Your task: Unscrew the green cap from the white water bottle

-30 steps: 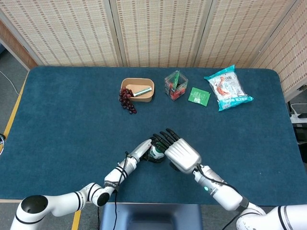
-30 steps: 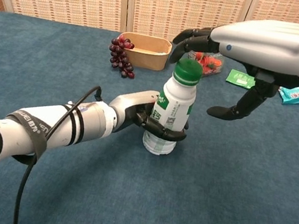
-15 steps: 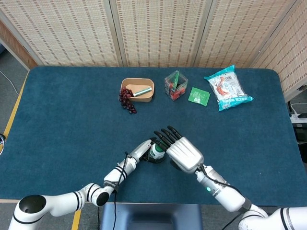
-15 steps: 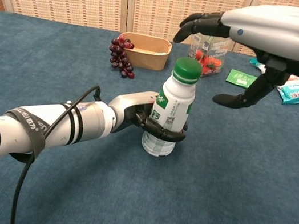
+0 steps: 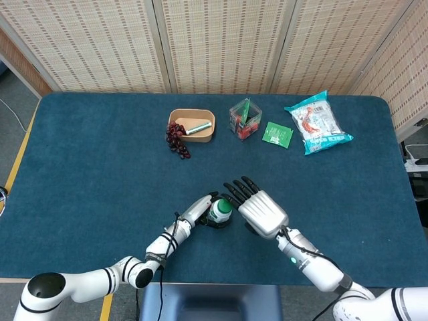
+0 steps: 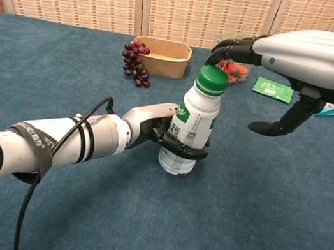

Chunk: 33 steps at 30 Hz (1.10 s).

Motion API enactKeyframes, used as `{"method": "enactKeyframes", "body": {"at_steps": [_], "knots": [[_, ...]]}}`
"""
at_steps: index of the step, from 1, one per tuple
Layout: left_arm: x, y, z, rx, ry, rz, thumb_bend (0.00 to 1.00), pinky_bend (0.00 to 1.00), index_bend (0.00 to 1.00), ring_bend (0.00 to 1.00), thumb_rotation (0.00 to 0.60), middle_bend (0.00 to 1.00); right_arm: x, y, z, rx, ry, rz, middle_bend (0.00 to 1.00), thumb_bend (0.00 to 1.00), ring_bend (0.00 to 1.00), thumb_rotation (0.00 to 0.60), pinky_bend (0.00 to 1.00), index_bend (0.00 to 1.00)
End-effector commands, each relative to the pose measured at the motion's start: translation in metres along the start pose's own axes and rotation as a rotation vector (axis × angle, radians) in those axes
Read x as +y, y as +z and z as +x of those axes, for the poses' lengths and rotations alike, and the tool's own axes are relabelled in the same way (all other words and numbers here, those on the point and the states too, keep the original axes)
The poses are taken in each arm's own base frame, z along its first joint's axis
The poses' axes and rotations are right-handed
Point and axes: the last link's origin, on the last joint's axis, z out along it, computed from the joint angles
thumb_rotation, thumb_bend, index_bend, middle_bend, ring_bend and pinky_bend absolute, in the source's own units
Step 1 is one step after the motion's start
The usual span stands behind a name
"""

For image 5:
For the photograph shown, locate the clear plastic square box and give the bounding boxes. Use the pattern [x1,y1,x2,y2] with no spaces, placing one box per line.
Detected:
[229,97,263,142]

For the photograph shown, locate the green paper card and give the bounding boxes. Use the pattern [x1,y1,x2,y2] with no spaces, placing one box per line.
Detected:
[241,98,253,123]

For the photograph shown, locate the white floor cable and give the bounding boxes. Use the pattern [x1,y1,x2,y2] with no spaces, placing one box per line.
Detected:
[0,98,27,132]

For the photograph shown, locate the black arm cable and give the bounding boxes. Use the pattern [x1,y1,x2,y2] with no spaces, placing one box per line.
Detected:
[281,225,352,321]
[156,211,183,321]

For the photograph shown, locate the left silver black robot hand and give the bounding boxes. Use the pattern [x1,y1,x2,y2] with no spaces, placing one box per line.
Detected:
[180,191,231,230]

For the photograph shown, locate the dark red grape bunch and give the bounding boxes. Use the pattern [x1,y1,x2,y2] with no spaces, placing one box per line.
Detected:
[165,120,192,161]

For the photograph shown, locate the white teal snack bag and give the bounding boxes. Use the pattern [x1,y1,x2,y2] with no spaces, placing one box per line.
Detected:
[284,90,354,156]

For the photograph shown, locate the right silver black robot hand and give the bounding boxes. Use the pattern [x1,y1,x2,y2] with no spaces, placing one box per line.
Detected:
[222,176,290,240]

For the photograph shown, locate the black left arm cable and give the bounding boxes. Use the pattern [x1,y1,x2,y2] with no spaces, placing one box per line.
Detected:
[156,211,183,321]

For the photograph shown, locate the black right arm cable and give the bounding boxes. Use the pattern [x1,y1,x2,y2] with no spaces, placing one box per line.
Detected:
[281,225,352,321]

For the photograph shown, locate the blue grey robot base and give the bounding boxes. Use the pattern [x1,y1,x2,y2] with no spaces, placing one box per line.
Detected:
[138,283,284,321]

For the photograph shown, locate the white power strip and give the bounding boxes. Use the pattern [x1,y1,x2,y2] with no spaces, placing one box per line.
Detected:
[403,156,428,173]

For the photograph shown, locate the red wrapped candies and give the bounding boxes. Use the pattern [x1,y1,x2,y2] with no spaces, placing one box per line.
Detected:
[233,115,260,140]

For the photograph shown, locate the brown woven partition panel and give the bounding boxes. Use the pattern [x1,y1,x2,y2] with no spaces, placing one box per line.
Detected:
[0,28,53,98]

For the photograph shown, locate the kraft paper bowl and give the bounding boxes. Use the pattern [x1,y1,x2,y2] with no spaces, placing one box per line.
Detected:
[168,108,216,144]

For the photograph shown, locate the green sachet packet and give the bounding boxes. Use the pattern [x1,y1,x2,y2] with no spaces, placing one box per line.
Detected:
[261,121,295,148]

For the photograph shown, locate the white bottle with green label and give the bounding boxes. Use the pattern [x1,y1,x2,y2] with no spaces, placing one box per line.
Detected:
[207,198,233,225]

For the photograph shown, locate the black box on floor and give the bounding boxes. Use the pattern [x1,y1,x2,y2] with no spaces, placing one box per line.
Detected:
[409,177,428,201]

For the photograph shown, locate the blue felt table mat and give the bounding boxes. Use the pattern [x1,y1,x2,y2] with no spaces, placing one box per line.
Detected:
[0,92,428,288]

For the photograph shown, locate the beige woven screen panel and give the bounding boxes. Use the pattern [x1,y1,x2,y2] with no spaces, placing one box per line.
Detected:
[270,0,419,96]
[347,0,428,134]
[0,0,168,94]
[152,0,297,94]

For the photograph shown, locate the green white tube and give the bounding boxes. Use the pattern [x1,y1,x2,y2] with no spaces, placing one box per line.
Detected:
[185,122,213,136]

